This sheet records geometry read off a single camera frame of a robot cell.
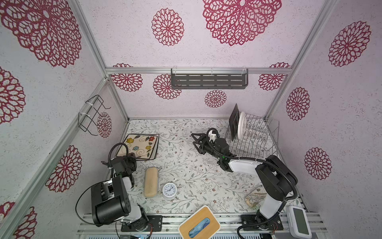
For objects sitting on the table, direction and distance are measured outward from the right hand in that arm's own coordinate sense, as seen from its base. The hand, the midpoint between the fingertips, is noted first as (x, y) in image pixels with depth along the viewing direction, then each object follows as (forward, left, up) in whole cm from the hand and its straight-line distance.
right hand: (191, 136), depth 82 cm
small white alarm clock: (-24, +11, -19) cm, 32 cm away
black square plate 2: (+2, +31, -14) cm, 34 cm away
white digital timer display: (-36, -52, -19) cm, 66 cm away
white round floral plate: (+16, -32, -8) cm, 37 cm away
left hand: (-4, +35, -13) cm, 38 cm away
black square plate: (+16, -27, -5) cm, 32 cm away
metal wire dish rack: (+15, -49, -22) cm, 55 cm away
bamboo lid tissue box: (-38, -6, -19) cm, 43 cm away
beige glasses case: (-19, +23, -19) cm, 35 cm away
